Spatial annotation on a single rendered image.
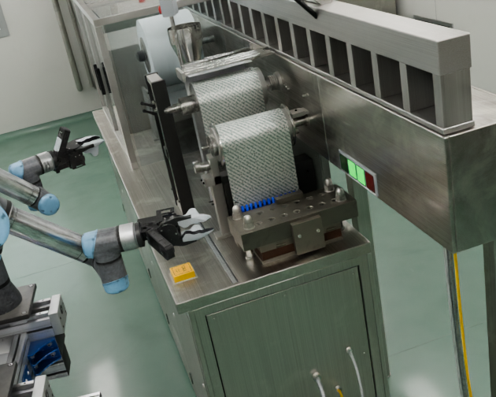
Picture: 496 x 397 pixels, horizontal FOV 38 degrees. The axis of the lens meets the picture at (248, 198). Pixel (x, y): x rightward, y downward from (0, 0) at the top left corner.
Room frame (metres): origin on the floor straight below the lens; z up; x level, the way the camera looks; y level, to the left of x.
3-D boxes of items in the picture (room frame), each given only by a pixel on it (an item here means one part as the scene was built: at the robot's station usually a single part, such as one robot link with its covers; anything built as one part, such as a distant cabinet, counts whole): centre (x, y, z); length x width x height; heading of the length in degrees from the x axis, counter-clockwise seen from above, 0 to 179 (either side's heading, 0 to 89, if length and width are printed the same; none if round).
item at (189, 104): (2.52, 0.14, 1.33); 0.06 x 0.06 x 0.06; 13
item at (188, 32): (3.01, 0.12, 1.50); 0.14 x 0.14 x 0.06
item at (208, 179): (2.31, 0.11, 1.05); 0.06 x 0.05 x 0.31; 103
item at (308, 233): (2.05, -0.17, 0.96); 0.10 x 0.03 x 0.11; 103
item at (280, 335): (3.21, 0.22, 0.43); 2.52 x 0.64 x 0.86; 13
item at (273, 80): (2.59, -0.16, 1.33); 0.07 x 0.07 x 0.07; 13
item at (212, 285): (3.21, 0.24, 0.88); 2.52 x 0.66 x 0.04; 13
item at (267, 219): (2.14, -0.13, 1.00); 0.40 x 0.16 x 0.06; 103
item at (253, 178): (2.25, -0.06, 1.11); 0.23 x 0.01 x 0.18; 103
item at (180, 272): (2.07, 0.26, 0.91); 0.07 x 0.07 x 0.02; 13
